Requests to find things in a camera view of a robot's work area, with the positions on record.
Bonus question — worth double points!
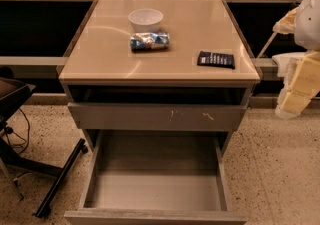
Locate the grey top drawer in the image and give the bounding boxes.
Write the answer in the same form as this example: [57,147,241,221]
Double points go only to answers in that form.
[68,86,248,131]

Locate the grey drawer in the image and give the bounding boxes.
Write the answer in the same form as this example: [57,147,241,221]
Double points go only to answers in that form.
[68,86,248,131]
[65,131,246,225]

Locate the black stand with legs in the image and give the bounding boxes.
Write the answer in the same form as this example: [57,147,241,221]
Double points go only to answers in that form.
[0,77,88,218]

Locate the grey cabinet with beige top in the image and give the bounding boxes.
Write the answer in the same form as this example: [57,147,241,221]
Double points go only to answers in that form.
[59,0,260,149]

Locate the black floor cable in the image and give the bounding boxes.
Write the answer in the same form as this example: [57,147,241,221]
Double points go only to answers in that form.
[3,108,32,155]

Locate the blue white snack bag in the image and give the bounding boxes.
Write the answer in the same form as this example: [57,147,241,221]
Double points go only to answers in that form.
[130,32,170,51]

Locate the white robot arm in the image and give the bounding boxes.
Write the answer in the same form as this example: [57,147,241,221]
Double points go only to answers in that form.
[273,0,320,119]

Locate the white curved device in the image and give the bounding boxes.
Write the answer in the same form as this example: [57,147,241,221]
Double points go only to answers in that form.
[272,52,305,78]

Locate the white bowl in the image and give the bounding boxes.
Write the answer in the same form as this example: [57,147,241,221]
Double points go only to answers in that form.
[128,8,164,32]

